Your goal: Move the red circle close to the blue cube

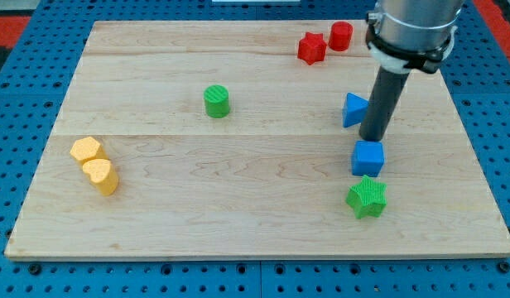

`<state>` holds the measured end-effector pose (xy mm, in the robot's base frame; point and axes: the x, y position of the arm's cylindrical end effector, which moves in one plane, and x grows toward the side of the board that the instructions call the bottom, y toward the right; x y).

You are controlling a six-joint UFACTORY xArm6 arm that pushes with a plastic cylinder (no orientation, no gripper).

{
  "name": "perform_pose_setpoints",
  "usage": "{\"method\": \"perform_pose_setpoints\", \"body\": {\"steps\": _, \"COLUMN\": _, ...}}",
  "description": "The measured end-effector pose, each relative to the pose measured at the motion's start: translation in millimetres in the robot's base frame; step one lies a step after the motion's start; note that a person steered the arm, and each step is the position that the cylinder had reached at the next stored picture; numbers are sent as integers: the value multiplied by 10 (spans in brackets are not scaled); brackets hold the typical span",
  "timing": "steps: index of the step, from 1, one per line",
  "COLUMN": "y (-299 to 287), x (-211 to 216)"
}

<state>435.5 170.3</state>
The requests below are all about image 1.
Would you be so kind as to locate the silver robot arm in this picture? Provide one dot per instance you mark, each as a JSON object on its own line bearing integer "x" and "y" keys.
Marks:
{"x": 405, "y": 35}

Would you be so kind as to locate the blue cube block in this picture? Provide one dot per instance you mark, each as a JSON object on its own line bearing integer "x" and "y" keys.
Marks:
{"x": 367, "y": 158}

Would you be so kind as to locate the green cylinder block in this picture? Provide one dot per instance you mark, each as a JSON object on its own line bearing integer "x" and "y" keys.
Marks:
{"x": 216, "y": 101}

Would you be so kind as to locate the wooden board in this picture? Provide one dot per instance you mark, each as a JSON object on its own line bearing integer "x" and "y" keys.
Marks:
{"x": 266, "y": 182}

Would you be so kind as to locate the blue triangle block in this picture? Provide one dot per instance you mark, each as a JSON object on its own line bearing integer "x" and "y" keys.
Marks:
{"x": 354, "y": 109}

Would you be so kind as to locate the red star block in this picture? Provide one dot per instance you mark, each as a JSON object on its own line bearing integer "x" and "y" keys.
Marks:
{"x": 312, "y": 48}

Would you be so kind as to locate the green star block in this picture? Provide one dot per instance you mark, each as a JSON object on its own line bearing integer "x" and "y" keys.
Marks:
{"x": 367, "y": 198}

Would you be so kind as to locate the red cylinder block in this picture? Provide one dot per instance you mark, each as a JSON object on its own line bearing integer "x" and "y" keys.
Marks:
{"x": 340, "y": 36}

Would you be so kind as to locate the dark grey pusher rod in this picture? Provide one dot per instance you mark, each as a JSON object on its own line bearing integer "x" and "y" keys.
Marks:
{"x": 386, "y": 92}

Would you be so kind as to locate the yellow heart block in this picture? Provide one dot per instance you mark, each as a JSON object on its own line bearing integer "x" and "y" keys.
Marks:
{"x": 102, "y": 175}

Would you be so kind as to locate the yellow hexagon block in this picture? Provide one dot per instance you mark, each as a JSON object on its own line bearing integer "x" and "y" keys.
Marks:
{"x": 87, "y": 149}

